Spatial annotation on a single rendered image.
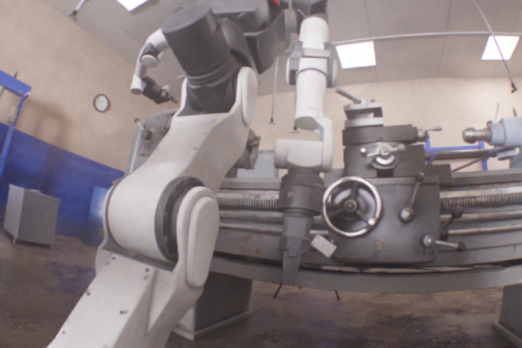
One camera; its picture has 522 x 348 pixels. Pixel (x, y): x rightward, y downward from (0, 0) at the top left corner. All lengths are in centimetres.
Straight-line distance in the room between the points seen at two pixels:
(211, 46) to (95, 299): 49
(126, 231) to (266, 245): 86
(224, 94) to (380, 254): 70
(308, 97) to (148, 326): 53
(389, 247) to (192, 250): 70
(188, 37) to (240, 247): 99
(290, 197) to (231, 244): 83
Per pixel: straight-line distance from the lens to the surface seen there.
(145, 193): 40
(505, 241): 123
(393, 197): 94
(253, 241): 123
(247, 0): 72
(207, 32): 53
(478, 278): 101
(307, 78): 62
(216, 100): 60
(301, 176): 50
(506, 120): 155
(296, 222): 48
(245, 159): 155
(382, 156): 88
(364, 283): 94
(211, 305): 147
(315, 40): 71
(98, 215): 421
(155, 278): 40
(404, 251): 94
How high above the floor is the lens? 58
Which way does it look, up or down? 18 degrees up
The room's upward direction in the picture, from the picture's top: 6 degrees clockwise
